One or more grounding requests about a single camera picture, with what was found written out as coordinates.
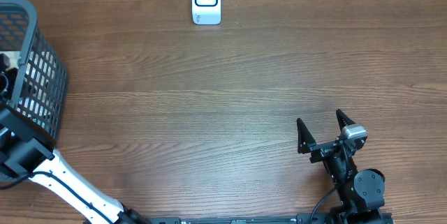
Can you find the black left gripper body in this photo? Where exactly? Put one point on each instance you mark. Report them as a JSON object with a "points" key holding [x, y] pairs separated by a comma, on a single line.
{"points": [[8, 79]]}

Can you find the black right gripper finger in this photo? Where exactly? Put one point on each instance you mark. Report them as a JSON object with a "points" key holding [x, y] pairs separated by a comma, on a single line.
{"points": [[305, 138], [343, 121]]}

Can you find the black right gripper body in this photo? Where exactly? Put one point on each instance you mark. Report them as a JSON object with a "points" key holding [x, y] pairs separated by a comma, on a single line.
{"points": [[323, 152]]}

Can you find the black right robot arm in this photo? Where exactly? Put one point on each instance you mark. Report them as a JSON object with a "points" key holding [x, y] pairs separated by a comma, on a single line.
{"points": [[361, 193]]}

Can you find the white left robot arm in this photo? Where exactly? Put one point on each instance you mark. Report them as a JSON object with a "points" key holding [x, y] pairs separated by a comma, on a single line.
{"points": [[57, 175]]}

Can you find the white barcode scanner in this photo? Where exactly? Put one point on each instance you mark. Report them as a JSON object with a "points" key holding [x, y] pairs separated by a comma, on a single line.
{"points": [[206, 12]]}

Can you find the black mesh basket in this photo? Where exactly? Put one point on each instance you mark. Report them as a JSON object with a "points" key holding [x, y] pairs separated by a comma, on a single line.
{"points": [[29, 132]]}

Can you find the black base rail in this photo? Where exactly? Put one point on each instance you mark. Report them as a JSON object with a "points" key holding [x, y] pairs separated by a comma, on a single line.
{"points": [[298, 219]]}

